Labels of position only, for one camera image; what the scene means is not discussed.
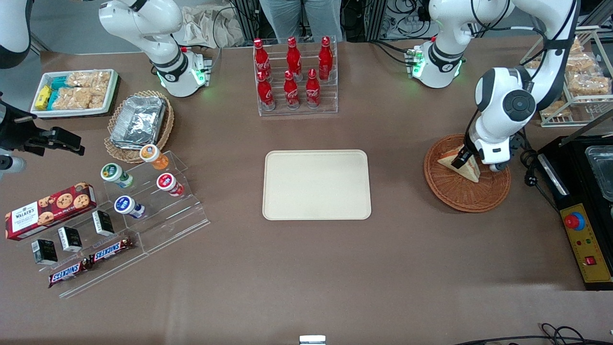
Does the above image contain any brown round wicker basket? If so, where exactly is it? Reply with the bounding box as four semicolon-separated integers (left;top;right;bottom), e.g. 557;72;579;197
424;133;511;213

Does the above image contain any orange lid gum jar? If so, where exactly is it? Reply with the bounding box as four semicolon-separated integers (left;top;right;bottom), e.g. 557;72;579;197
139;144;170;171

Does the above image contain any yellow emergency stop box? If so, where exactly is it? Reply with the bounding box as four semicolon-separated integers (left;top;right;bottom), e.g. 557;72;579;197
559;203;613;285

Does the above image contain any red Walkers cookie box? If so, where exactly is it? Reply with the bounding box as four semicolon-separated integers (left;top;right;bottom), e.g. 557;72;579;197
4;182;98;242

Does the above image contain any yellow snack packet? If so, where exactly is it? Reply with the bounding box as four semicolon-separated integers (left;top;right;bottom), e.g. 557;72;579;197
35;85;53;110

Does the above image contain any Snickers chocolate bar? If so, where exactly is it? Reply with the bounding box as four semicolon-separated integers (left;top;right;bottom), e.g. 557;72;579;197
47;259;92;289
88;237;136;265

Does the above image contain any clear acrylic stepped stand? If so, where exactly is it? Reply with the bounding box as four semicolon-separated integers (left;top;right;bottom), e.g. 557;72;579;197
7;192;149;299
98;150;211;255

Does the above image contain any red lid gum jar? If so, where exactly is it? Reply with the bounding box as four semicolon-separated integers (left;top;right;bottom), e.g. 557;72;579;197
156;173;185;197

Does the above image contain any black countertop appliance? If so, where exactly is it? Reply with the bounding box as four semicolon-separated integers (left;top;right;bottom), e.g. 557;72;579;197
537;136;613;291

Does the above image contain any triangular sandwich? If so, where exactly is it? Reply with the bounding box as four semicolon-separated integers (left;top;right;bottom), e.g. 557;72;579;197
438;149;481;184

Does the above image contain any light tan wicker basket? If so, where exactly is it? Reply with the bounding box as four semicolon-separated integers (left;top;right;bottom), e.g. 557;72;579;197
104;90;175;164

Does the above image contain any green lid gum jar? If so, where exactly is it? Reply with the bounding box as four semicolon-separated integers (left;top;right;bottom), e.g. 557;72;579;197
100;163;135;189

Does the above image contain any person in blue jeans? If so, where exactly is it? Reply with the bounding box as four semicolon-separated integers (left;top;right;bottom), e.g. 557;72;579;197
259;0;343;43

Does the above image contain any black metal frame post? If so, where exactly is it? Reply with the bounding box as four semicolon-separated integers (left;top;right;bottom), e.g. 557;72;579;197
234;0;262;43
354;0;386;43

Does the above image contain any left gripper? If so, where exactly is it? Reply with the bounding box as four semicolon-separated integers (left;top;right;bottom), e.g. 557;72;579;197
452;138;514;173

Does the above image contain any crumpled beige cloth bag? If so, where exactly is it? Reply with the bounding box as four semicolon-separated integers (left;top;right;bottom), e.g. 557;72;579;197
171;4;246;49

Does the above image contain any small black carton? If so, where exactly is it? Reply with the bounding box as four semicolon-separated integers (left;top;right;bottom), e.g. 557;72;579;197
91;210;116;237
57;226;83;253
31;239;58;266

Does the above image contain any white power strip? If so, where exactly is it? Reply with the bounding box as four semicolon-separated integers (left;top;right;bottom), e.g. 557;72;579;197
396;12;429;36

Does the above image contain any black cable with plug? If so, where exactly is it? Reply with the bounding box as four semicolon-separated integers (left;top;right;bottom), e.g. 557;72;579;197
520;137;562;212

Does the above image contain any beige plastic serving tray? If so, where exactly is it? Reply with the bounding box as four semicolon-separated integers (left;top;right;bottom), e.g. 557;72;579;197
262;149;373;221

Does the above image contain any black looped cable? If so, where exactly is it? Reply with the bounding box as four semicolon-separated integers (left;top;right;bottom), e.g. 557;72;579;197
453;323;613;345

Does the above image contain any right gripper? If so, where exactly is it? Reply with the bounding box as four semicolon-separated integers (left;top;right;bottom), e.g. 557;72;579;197
0;93;86;176

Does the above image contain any black arm base cable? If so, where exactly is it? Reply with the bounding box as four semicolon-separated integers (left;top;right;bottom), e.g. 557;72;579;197
368;40;418;66

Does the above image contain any white wire shelf rack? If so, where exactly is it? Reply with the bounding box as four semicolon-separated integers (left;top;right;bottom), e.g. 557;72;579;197
520;26;613;128

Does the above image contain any blue lid gum jar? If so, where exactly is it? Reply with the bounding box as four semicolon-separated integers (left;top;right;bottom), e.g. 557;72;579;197
114;195;146;220

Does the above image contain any aluminium foil tray stack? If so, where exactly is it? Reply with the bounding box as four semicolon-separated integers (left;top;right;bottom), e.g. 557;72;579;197
110;95;167;150

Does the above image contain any white rectangular snack tray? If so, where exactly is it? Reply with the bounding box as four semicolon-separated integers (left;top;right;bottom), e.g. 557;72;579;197
30;69;119;118

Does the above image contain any red cola bottle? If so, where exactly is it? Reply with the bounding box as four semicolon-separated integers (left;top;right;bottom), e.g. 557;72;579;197
305;69;322;109
286;36;303;78
283;70;300;110
257;71;276;111
253;38;271;78
318;36;334;81

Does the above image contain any clear acrylic bottle rack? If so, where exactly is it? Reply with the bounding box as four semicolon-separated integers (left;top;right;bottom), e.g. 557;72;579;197
252;35;339;117

